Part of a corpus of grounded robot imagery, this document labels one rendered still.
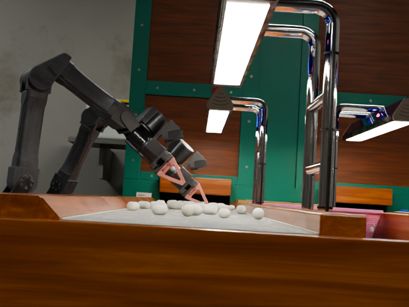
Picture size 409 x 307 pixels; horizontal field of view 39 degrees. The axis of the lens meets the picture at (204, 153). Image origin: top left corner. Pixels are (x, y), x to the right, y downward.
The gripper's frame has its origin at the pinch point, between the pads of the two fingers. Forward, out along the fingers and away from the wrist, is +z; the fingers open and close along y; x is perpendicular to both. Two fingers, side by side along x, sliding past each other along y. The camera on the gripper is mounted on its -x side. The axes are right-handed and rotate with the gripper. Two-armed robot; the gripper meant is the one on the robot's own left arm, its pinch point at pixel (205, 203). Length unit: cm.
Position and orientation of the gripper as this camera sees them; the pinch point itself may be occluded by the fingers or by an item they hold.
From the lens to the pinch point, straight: 191.5
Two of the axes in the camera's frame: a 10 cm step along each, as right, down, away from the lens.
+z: 7.2, 6.9, -0.4
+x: -6.9, 7.2, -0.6
